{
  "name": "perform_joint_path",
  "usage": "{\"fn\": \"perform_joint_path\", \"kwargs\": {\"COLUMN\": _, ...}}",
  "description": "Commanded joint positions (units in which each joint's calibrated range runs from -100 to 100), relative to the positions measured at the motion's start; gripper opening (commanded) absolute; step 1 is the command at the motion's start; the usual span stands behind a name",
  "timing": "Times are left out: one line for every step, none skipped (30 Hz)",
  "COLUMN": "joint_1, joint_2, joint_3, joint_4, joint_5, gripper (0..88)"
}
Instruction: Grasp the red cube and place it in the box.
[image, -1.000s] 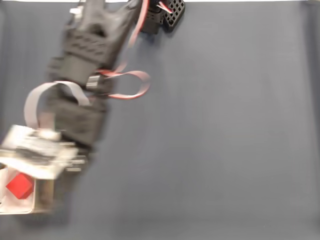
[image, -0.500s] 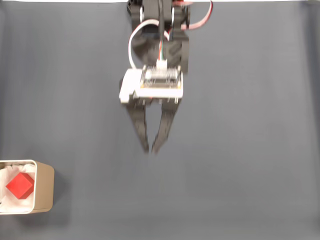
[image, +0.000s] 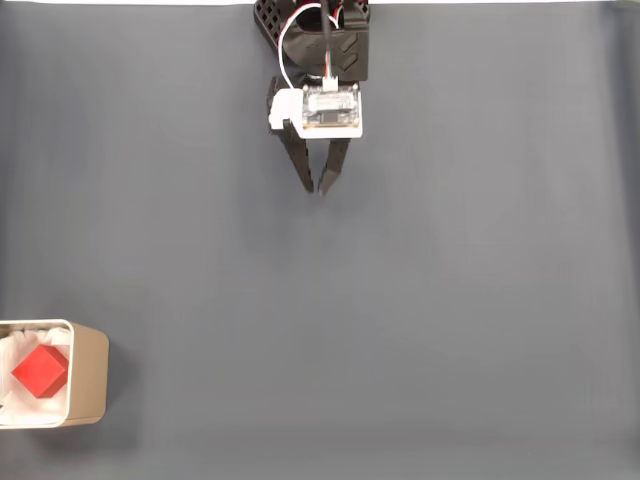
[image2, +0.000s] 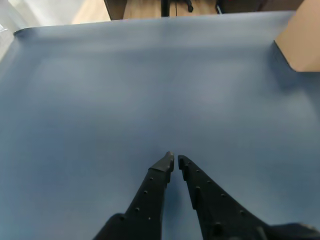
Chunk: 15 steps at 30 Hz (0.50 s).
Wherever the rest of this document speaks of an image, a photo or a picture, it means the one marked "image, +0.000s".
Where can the red cube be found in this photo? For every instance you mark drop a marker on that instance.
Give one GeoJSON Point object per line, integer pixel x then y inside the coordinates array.
{"type": "Point", "coordinates": [40, 370]}

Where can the beige box with white rim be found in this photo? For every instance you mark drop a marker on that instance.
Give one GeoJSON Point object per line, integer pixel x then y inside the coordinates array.
{"type": "Point", "coordinates": [90, 375]}

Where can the dark grey table mat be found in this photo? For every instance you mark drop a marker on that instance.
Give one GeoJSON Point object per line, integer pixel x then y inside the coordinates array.
{"type": "Point", "coordinates": [320, 300]}

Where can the white paper padding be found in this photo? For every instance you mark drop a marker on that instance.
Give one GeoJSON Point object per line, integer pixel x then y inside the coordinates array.
{"type": "Point", "coordinates": [15, 407]}

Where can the camera board on white mount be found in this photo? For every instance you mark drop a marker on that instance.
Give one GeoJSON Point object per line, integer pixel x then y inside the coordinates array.
{"type": "Point", "coordinates": [330, 107]}

